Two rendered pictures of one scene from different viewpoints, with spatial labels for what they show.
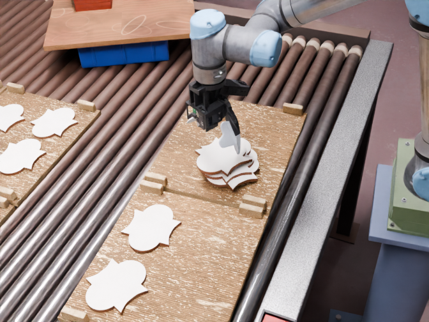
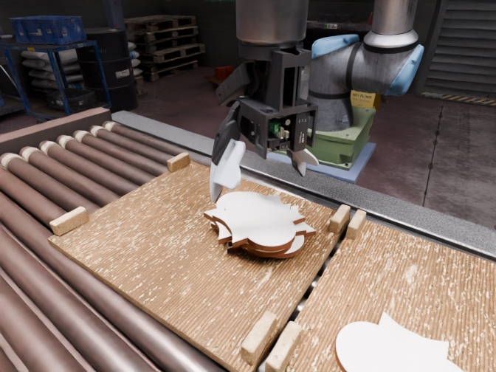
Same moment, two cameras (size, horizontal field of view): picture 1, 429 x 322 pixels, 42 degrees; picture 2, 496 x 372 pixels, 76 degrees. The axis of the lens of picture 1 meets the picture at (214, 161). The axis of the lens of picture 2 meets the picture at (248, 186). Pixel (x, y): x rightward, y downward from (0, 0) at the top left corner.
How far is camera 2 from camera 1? 126 cm
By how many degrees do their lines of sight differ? 61
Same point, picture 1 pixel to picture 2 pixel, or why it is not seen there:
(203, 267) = (476, 301)
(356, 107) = (195, 140)
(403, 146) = not seen: hidden behind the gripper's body
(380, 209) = (322, 168)
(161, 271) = not seen: outside the picture
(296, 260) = (418, 216)
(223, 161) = (274, 215)
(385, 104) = not seen: hidden behind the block
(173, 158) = (198, 300)
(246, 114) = (151, 199)
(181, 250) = (448, 327)
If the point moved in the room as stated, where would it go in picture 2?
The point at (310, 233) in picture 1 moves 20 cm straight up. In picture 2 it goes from (373, 199) to (397, 107)
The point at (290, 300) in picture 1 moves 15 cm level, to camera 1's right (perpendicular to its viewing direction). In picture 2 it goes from (483, 233) to (455, 190)
